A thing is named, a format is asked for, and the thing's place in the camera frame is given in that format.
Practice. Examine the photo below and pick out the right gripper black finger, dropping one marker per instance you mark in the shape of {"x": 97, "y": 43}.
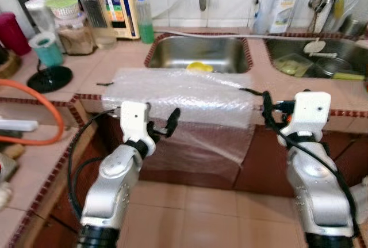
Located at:
{"x": 268, "y": 110}

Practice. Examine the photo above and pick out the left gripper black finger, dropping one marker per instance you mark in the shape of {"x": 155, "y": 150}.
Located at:
{"x": 172, "y": 122}

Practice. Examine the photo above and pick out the yellow plastic dish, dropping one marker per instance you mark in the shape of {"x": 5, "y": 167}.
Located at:
{"x": 199, "y": 67}

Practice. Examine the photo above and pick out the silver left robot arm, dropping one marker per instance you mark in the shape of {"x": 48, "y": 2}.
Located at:
{"x": 112, "y": 184}

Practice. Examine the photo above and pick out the clear bubble wrap sheet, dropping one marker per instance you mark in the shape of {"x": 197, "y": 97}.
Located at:
{"x": 184, "y": 95}

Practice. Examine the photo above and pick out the brown under-counter cabinet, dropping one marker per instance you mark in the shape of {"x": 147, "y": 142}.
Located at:
{"x": 259, "y": 161}

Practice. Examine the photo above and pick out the green translucent food container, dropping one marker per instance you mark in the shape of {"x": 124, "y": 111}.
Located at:
{"x": 293, "y": 65}

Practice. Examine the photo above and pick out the steel sink basin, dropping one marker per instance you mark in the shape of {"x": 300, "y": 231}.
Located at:
{"x": 195, "y": 52}
{"x": 282, "y": 48}

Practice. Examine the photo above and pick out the steel pot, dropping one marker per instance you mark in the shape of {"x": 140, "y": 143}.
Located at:
{"x": 332, "y": 65}

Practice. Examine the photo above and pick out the white round sink strainer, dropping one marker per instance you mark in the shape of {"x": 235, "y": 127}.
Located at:
{"x": 313, "y": 46}

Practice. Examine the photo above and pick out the yellow-green sponge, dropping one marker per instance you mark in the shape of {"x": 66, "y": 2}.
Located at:
{"x": 348, "y": 76}

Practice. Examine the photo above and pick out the green soap bottle blue cap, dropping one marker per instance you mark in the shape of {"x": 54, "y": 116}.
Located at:
{"x": 145, "y": 32}

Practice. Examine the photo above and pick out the small white spray bottle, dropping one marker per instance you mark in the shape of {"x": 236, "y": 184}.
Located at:
{"x": 256, "y": 15}

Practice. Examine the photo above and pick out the white detergent bottle yellow cap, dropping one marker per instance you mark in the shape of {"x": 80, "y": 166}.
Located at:
{"x": 286, "y": 6}

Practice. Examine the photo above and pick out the white plastic bag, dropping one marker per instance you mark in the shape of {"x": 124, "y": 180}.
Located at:
{"x": 359, "y": 193}

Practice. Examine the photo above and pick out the black round kettle base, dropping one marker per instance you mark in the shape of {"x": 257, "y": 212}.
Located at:
{"x": 49, "y": 79}

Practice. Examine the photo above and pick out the jar of brown powder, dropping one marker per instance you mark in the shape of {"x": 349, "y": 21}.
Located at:
{"x": 75, "y": 41}

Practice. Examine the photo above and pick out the cream water ionizer appliance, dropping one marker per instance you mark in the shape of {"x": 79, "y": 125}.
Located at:
{"x": 129, "y": 6}

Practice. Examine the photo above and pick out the glass jar orange lid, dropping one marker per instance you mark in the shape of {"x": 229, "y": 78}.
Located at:
{"x": 95, "y": 18}

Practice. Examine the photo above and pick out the teal cup white rim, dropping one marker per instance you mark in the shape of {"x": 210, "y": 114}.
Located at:
{"x": 49, "y": 55}

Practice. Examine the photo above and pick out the green patterned bowl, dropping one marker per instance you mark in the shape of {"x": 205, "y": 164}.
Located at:
{"x": 63, "y": 6}

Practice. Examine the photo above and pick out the brown woven basket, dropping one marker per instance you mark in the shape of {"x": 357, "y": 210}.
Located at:
{"x": 8, "y": 67}

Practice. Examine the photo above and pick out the clear container white lid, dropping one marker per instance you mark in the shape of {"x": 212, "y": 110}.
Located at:
{"x": 37, "y": 18}

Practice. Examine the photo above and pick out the maroon plastic container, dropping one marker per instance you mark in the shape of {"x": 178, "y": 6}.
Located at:
{"x": 12, "y": 35}

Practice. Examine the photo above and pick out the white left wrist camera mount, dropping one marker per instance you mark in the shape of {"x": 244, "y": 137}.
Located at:
{"x": 135, "y": 118}

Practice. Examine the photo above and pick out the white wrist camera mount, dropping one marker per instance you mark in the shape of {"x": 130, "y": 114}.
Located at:
{"x": 310, "y": 113}
{"x": 135, "y": 118}

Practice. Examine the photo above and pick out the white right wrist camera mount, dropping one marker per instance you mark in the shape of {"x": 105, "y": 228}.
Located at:
{"x": 310, "y": 113}

